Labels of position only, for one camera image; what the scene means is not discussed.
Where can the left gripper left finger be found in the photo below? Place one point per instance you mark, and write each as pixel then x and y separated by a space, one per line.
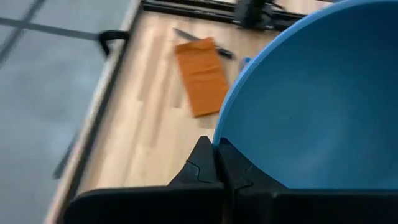
pixel 192 199

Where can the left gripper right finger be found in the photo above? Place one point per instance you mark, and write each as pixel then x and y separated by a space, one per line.
pixel 280 205

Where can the blue bowl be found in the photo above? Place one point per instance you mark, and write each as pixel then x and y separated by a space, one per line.
pixel 311 109

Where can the orange cloth napkin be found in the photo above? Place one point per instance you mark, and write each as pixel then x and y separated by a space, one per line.
pixel 202 77

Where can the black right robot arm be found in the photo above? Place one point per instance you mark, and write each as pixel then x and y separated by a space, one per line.
pixel 248 14

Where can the black table clamp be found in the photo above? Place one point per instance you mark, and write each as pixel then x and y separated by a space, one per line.
pixel 107 35

